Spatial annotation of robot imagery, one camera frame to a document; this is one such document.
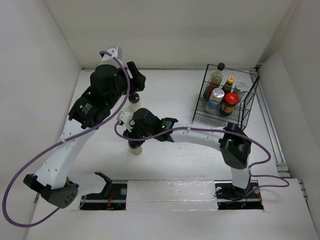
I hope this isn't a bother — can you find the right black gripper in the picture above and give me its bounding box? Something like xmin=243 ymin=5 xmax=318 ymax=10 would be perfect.
xmin=123 ymin=119 xmax=154 ymax=146

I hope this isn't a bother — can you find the black cap shaker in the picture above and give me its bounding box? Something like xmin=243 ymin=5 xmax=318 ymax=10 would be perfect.
xmin=128 ymin=92 xmax=142 ymax=113
xmin=129 ymin=146 xmax=143 ymax=156

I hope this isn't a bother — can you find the tall dark sauce bottle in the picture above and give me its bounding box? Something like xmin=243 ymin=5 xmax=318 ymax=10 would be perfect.
xmin=203 ymin=62 xmax=225 ymax=100

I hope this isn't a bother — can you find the silver cap blue label shaker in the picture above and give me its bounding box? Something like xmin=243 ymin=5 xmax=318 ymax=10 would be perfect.
xmin=205 ymin=87 xmax=225 ymax=113
xmin=233 ymin=82 xmax=248 ymax=99

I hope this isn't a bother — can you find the yellow cap chili sauce bottle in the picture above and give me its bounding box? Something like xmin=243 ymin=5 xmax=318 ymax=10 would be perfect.
xmin=222 ymin=76 xmax=235 ymax=95

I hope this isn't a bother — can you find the red lid sauce jar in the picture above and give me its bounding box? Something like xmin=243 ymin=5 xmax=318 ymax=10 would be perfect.
xmin=219 ymin=92 xmax=240 ymax=117

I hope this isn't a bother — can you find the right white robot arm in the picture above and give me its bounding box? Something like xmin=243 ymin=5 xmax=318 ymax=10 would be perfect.
xmin=117 ymin=108 xmax=251 ymax=197

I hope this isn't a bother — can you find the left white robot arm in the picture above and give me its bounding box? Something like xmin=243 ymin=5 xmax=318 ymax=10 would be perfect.
xmin=23 ymin=61 xmax=146 ymax=209

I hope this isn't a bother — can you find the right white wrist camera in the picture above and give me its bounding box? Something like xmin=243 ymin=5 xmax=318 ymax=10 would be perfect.
xmin=116 ymin=111 xmax=135 ymax=132

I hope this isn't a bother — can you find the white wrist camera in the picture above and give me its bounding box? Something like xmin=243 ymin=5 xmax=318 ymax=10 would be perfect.
xmin=116 ymin=111 xmax=135 ymax=132
xmin=97 ymin=45 xmax=122 ymax=68

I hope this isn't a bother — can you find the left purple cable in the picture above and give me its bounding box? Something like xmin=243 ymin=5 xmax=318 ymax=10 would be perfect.
xmin=1 ymin=51 xmax=131 ymax=228

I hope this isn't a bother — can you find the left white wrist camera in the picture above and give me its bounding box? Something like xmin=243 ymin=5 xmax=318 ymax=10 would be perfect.
xmin=97 ymin=45 xmax=122 ymax=68

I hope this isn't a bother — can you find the black wire rack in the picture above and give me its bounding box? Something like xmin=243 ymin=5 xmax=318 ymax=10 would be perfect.
xmin=192 ymin=64 xmax=260 ymax=130

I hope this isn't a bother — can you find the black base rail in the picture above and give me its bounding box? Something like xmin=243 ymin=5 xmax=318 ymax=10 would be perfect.
xmin=79 ymin=179 xmax=264 ymax=212

